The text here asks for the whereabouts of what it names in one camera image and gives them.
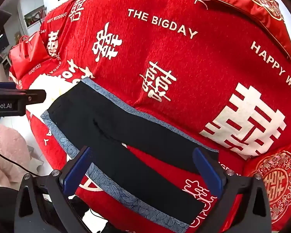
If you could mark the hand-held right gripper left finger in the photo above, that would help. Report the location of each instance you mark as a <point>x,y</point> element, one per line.
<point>76,172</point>

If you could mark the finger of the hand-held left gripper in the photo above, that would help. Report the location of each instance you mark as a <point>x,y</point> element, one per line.
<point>35,95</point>

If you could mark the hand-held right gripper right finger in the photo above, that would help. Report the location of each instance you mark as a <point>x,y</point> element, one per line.
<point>208,172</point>

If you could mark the black pants with blue trim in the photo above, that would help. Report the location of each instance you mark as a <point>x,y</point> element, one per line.
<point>135,138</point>

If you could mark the red handbag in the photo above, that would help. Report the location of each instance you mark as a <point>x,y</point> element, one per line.
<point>28,53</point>

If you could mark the pink fluffy garment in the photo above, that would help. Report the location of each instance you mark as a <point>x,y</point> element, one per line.
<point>7,155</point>

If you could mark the black monitor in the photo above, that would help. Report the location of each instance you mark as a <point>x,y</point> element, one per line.
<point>0,36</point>

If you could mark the red cushion with floral emblem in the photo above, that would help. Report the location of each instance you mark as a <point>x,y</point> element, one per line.
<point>278,182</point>

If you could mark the white shelf unit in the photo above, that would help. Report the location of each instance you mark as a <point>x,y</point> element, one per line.
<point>31,9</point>

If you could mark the red printed blanket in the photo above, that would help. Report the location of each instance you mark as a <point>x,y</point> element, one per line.
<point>174,65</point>

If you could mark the red cushion with gold emblem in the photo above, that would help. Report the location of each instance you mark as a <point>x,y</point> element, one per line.
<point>247,7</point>

